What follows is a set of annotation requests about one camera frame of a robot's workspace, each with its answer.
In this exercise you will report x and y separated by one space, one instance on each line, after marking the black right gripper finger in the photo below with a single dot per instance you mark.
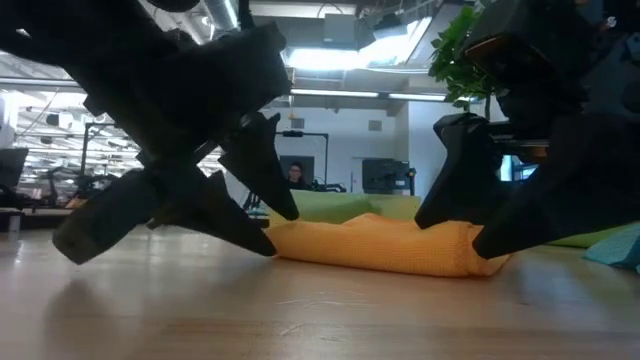
575 200
465 175

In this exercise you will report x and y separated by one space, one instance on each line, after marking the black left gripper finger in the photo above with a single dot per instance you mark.
260 165
220 215

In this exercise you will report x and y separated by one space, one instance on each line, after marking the teal microfiber towel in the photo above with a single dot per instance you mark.
620 247

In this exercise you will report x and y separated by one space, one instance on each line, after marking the yellow translucent plastic bin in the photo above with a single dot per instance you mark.
340 205

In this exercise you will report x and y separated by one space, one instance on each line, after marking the orange microfiber towel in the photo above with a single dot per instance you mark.
390 245

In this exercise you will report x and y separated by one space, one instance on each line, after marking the person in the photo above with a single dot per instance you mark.
296 176

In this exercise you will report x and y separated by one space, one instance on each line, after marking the black office printer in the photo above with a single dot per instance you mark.
385 175

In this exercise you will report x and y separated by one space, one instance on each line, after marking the green plant in black pot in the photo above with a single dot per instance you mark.
460 60

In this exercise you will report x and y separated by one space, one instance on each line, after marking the dark desk monitor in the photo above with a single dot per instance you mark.
11 167

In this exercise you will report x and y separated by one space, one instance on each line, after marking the black metal stand frame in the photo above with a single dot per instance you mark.
326 150
85 145

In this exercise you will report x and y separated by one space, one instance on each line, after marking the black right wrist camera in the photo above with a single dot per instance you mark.
525 55

